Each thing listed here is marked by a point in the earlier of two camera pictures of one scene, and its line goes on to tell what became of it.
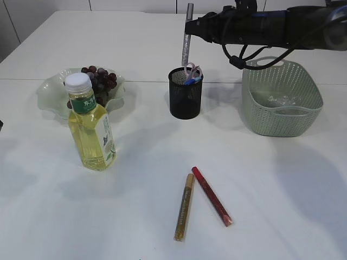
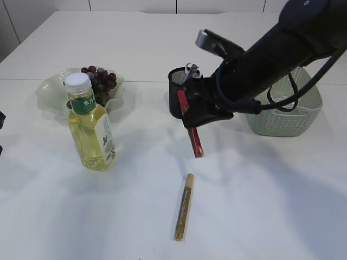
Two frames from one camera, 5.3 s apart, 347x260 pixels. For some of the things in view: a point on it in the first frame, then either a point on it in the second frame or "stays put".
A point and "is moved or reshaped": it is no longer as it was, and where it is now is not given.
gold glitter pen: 180,233 stays put
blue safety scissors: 193,80 is moved or reshaped
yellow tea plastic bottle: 90,123 stays put
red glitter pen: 212,198 -> 192,131
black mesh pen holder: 185,99 stays put
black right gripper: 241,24 -> 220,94
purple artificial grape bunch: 102,82 stays put
